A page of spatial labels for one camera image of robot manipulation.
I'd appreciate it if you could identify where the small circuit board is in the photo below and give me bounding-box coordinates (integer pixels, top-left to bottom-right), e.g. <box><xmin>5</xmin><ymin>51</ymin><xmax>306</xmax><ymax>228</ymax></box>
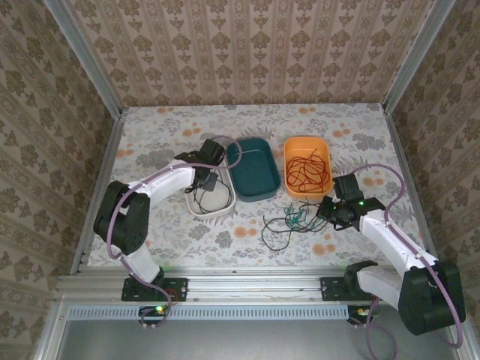
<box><xmin>138</xmin><ymin>305</ymin><xmax>170</xmax><ymax>326</ymax></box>
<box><xmin>346</xmin><ymin>305</ymin><xmax>380</xmax><ymax>326</ymax></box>

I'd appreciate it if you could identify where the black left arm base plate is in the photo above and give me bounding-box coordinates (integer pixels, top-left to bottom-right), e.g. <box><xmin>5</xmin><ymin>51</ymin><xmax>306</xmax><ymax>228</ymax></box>
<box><xmin>120</xmin><ymin>276</ymin><xmax>188</xmax><ymax>303</ymax></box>

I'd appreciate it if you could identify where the aluminium table edge rail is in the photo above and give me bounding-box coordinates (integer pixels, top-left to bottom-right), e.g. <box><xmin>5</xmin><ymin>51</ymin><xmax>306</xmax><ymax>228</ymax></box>
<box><xmin>55</xmin><ymin>266</ymin><xmax>463</xmax><ymax>302</ymax></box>

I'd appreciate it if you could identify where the thin black cable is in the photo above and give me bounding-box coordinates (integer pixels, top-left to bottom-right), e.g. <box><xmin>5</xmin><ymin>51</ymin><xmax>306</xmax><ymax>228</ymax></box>
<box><xmin>183</xmin><ymin>172</ymin><xmax>233</xmax><ymax>217</ymax></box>
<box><xmin>261</xmin><ymin>214</ymin><xmax>298</xmax><ymax>251</ymax></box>

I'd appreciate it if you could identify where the orange plastic tray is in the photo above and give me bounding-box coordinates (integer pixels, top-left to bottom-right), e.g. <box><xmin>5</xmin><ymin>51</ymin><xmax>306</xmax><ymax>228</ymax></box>
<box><xmin>283</xmin><ymin>136</ymin><xmax>333</xmax><ymax>200</ymax></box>

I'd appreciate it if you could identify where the grey slotted cable duct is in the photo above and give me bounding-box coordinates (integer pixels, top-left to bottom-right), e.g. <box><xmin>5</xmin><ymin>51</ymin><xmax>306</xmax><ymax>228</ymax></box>
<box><xmin>67</xmin><ymin>304</ymin><xmax>349</xmax><ymax>321</ymax></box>

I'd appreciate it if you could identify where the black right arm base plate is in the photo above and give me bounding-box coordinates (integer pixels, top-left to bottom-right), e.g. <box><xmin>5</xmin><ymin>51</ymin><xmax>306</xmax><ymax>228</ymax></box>
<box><xmin>320</xmin><ymin>275</ymin><xmax>391</xmax><ymax>302</ymax></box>

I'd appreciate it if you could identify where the teal plastic tray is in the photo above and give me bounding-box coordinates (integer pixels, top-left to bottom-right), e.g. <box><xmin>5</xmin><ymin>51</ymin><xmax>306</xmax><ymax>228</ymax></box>
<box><xmin>226</xmin><ymin>136</ymin><xmax>282</xmax><ymax>203</ymax></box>

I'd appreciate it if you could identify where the aluminium corner post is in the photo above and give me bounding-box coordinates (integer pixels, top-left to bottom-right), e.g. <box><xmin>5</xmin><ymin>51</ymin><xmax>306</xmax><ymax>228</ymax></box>
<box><xmin>382</xmin><ymin>0</ymin><xmax>448</xmax><ymax>113</ymax></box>
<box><xmin>42</xmin><ymin>0</ymin><xmax>125</xmax><ymax>116</ymax></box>

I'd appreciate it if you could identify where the white plastic tray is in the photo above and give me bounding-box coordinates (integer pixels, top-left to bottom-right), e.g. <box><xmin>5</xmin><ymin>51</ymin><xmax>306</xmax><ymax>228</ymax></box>
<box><xmin>185</xmin><ymin>160</ymin><xmax>237</xmax><ymax>218</ymax></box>

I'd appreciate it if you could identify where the aluminium side rail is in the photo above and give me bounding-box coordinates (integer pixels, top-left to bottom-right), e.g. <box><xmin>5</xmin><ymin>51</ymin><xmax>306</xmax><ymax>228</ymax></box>
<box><xmin>381</xmin><ymin>103</ymin><xmax>444</xmax><ymax>274</ymax></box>
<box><xmin>69</xmin><ymin>108</ymin><xmax>128</xmax><ymax>275</ymax></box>

